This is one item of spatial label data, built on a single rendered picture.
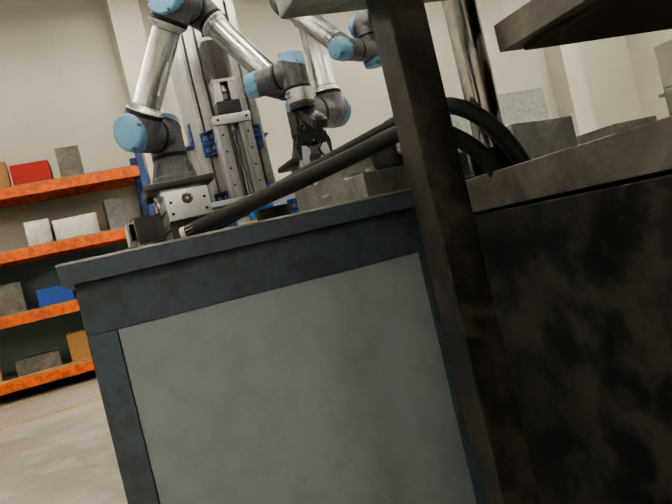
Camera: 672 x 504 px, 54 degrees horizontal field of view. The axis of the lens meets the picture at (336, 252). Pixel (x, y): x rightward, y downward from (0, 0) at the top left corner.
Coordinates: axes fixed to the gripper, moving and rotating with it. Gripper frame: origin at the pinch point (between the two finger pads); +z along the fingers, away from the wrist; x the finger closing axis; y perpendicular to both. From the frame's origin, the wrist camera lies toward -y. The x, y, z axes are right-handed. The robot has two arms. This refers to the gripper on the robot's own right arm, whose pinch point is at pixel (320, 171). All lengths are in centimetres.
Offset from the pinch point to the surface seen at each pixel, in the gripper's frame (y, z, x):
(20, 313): 465, 20, 132
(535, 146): -40, 9, -43
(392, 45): -95, -5, 20
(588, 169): -105, 18, 1
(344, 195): -34.6, 10.4, 8.1
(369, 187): -47.8, 10.6, 7.3
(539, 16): -91, -8, -9
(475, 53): -78, -7, -5
